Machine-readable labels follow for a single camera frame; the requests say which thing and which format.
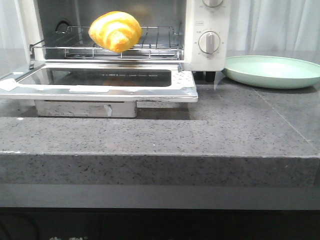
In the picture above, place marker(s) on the wire oven rack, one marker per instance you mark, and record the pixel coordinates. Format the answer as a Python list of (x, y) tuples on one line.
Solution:
[(74, 42)]

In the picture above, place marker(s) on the oven control knob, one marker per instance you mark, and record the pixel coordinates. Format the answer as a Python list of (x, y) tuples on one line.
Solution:
[(212, 3), (209, 42)]

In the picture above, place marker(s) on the light green plate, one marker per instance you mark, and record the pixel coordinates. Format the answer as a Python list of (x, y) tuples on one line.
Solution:
[(273, 72)]

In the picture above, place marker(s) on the white Toshiba toaster oven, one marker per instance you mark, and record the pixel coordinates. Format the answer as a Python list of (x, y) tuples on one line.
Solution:
[(190, 33)]

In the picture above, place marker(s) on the yellow bread roll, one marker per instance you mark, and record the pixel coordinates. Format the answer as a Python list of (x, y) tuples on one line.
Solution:
[(116, 31)]

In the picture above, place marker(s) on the upper oven control knob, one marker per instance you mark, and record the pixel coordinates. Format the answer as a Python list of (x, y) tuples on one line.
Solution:
[(212, 3)]

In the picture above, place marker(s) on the lower oven control knob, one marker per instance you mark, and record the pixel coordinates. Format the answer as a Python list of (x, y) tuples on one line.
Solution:
[(209, 42)]

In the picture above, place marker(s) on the glass oven door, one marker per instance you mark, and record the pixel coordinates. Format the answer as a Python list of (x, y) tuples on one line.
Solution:
[(98, 89)]

